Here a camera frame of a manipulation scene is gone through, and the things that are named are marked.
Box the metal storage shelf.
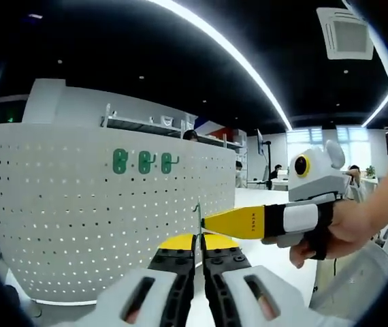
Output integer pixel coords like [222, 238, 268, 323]
[100, 103, 249, 161]

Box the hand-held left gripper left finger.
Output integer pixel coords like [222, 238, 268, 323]
[78, 233, 197, 327]

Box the person's right hand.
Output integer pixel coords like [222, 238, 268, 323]
[289, 200, 376, 270]

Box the green hook assembly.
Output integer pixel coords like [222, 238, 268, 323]
[161, 152, 180, 174]
[138, 151, 157, 174]
[112, 148, 129, 174]
[193, 200, 204, 253]

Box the curved ceiling light strip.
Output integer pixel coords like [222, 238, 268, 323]
[146, 0, 293, 130]

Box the ceiling air conditioner vent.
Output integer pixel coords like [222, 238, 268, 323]
[315, 6, 376, 61]

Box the monitor on black stand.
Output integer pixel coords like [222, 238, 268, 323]
[256, 129, 274, 191]

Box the red blue wall banner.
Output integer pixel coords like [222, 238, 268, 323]
[193, 116, 225, 136]

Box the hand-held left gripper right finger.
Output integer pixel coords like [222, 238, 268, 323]
[201, 233, 351, 327]

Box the white perforated mounting plate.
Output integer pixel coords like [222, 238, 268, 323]
[0, 124, 238, 304]

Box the white mesh office chair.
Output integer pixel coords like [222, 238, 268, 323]
[311, 238, 388, 309]

